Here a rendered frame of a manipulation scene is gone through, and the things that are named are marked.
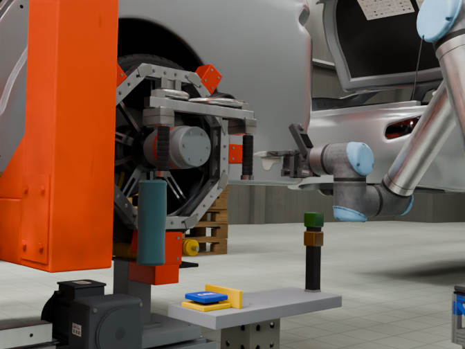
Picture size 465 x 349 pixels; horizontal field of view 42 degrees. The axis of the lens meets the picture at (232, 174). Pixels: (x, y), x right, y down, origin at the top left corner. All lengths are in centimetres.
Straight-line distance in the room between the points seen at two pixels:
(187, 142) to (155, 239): 32
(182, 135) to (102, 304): 57
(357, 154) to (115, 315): 78
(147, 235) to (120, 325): 30
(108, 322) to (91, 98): 60
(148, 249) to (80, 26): 72
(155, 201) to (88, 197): 44
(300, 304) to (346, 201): 34
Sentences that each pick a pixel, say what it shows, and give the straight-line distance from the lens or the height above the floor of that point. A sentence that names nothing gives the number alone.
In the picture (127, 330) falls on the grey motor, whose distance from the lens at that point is 173.
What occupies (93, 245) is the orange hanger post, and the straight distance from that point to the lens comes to 146.
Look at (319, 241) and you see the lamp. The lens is 162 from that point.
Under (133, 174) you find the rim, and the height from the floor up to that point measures 76.
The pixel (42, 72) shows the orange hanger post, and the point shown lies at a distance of 149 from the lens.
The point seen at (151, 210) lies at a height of 65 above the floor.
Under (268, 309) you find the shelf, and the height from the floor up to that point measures 45.
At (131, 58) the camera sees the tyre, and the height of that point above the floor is 115.
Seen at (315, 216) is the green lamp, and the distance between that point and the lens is 160.
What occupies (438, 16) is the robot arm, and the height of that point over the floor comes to 109.
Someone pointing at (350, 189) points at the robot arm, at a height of 72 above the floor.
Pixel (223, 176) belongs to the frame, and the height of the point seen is 76.
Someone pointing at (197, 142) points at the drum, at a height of 86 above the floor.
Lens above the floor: 71
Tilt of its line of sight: 2 degrees up
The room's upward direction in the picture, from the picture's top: 1 degrees clockwise
